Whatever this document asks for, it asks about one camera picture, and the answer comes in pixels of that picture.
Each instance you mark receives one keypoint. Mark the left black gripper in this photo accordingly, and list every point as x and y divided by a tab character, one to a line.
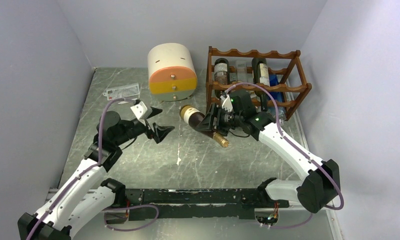
161	131

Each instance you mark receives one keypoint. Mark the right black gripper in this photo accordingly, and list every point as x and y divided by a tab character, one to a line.
207	123

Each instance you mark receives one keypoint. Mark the dark gold-capped wine bottle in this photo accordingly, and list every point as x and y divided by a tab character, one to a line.
192	116

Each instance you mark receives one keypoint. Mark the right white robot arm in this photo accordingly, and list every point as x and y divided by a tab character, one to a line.
319	180

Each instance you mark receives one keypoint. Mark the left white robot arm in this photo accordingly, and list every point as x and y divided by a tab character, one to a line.
87	192

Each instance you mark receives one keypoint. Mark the dark green labelled wine bottle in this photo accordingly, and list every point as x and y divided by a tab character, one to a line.
221	71

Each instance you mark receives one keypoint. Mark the clear glass bottle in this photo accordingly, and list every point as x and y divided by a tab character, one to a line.
241	72

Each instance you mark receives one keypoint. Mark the dark wine bottle white label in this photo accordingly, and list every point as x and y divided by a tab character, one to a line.
261	76

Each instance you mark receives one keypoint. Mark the blue labelled clear bottle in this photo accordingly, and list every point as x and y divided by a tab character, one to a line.
278	97

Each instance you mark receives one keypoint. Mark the brown wooden wine rack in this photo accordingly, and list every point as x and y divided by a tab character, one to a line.
293	96

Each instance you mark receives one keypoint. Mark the clear plastic ruler package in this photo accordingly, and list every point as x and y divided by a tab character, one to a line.
124	91

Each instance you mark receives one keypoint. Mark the white round drawer cabinet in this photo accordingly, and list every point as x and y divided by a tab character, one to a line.
171	73

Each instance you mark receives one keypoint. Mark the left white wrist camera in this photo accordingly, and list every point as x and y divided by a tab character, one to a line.
142	112

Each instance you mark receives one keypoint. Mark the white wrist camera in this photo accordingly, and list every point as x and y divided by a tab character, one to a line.
142	112
226	102

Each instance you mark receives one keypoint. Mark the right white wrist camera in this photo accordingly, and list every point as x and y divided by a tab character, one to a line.
226	102

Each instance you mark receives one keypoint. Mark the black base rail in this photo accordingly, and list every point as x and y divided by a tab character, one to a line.
199	203

